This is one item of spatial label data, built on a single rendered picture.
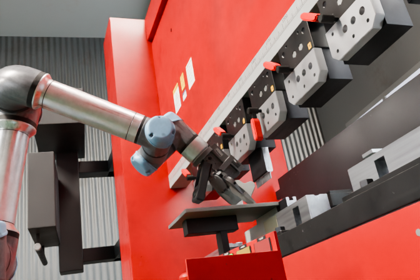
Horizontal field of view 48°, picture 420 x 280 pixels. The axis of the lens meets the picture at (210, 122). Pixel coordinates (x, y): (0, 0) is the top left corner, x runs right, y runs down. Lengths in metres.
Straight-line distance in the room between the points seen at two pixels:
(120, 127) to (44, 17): 3.41
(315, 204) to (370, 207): 0.40
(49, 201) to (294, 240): 1.50
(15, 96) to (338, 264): 0.83
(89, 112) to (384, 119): 1.01
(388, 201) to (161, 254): 1.51
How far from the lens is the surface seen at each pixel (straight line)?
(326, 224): 0.88
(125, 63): 2.47
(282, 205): 1.29
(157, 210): 2.19
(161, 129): 1.16
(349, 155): 1.90
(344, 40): 1.01
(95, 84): 4.51
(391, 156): 0.92
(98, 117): 1.19
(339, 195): 1.46
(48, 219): 2.27
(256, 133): 1.27
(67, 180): 2.74
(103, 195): 4.09
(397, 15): 0.98
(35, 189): 2.31
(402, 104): 1.68
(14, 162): 1.29
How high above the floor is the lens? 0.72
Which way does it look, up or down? 23 degrees up
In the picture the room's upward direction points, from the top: 10 degrees counter-clockwise
